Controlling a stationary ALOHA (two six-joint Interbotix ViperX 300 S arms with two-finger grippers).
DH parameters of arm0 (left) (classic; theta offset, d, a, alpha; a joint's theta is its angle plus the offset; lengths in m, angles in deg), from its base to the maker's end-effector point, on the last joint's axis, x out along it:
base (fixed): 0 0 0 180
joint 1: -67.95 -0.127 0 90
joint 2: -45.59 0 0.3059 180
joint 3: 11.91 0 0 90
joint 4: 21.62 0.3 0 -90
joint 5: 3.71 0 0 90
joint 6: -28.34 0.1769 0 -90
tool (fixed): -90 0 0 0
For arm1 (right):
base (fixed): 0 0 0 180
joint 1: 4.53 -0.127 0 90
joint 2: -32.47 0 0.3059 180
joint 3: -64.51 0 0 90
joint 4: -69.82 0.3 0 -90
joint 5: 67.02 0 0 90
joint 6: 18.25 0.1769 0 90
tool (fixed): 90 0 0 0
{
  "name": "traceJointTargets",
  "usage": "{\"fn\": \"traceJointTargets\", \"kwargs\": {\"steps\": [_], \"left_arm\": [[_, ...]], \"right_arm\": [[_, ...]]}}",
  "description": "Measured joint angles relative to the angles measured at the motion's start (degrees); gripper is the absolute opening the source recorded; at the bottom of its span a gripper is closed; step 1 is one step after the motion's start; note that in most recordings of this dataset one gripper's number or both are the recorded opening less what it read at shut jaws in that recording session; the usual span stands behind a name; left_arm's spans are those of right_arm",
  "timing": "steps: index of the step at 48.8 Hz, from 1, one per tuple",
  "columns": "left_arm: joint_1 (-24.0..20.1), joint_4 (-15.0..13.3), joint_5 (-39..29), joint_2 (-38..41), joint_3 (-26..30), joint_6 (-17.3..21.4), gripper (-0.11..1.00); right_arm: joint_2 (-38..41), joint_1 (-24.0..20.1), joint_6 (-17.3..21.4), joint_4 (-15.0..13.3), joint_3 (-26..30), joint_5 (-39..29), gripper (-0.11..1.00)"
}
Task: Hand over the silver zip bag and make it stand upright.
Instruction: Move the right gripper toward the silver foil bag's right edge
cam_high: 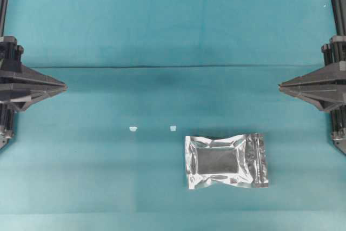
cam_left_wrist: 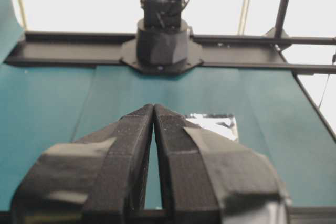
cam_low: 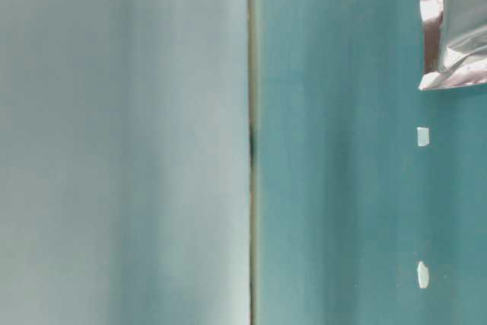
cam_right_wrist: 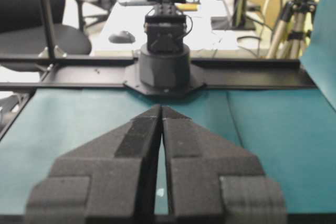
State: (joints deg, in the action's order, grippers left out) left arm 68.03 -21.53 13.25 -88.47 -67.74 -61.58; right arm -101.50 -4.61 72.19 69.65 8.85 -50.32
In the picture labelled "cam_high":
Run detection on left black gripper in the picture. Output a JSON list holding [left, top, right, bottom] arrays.
[[1, 36, 67, 112]]

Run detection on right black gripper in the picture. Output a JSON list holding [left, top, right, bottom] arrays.
[[278, 35, 345, 112]]

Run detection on silver zip bag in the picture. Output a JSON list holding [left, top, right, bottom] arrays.
[[185, 133, 269, 190]]

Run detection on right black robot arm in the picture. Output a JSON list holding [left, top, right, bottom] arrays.
[[279, 35, 345, 153]]

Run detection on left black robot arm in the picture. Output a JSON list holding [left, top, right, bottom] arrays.
[[1, 36, 68, 148]]

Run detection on teal table cloth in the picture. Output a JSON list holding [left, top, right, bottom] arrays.
[[1, 0, 345, 230]]

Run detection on right black frame rail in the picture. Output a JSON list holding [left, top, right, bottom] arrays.
[[331, 0, 345, 36]]

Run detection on black frame rail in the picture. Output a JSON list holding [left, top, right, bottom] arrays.
[[331, 0, 345, 36], [0, 0, 8, 37]]

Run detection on left black frame rail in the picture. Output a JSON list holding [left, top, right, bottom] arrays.
[[0, 0, 8, 37]]

